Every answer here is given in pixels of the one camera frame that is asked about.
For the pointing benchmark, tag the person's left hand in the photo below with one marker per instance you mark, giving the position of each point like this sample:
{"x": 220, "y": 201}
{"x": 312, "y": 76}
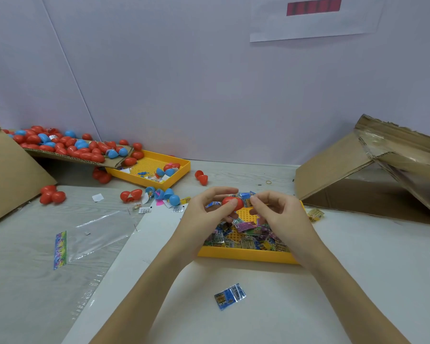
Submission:
{"x": 197, "y": 225}

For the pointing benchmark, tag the person's right hand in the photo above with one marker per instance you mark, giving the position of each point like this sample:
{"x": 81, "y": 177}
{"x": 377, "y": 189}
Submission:
{"x": 287, "y": 222}

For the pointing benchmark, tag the yellow label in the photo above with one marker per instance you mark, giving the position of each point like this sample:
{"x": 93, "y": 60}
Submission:
{"x": 315, "y": 214}

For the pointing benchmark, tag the single red plastic egg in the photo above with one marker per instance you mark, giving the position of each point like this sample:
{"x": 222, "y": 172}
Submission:
{"x": 231, "y": 202}

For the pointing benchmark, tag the blue packet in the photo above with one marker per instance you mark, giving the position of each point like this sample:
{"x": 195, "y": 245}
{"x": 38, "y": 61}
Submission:
{"x": 229, "y": 296}

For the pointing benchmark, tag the pile of plastic eggs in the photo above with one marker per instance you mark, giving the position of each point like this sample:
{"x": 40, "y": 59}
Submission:
{"x": 79, "y": 143}

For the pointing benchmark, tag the person's left forearm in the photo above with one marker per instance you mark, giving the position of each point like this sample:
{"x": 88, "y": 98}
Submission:
{"x": 136, "y": 304}

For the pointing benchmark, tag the person's right forearm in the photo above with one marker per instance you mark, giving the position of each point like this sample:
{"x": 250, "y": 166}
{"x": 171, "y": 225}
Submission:
{"x": 358, "y": 301}

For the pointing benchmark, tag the yellow plastic tray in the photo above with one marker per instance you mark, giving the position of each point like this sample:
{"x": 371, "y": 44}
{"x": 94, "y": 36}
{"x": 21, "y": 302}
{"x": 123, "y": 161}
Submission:
{"x": 233, "y": 253}

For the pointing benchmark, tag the yellow tray under eggs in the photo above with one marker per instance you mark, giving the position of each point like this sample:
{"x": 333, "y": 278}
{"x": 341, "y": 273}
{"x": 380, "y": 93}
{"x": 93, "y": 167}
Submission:
{"x": 173, "y": 168}

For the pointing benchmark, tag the torn flattened cardboard box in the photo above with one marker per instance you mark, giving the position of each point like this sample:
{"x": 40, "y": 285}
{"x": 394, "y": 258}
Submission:
{"x": 328, "y": 164}

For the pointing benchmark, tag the small white paper scrap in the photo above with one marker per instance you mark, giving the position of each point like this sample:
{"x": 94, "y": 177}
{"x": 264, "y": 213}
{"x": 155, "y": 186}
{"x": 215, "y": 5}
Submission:
{"x": 97, "y": 197}

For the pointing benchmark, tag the clear bag with coloured label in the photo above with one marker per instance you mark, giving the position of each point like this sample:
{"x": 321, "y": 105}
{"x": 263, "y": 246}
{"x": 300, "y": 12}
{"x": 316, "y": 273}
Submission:
{"x": 93, "y": 238}

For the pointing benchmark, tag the brown cardboard sheet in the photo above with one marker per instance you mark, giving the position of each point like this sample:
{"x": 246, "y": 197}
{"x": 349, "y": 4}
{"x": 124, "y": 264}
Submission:
{"x": 61, "y": 155}

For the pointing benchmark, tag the tall brown cardboard box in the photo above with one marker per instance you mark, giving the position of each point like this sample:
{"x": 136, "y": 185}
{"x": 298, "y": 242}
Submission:
{"x": 6, "y": 179}

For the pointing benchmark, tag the white paper sign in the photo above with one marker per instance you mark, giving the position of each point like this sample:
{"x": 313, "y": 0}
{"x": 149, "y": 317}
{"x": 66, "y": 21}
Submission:
{"x": 315, "y": 21}

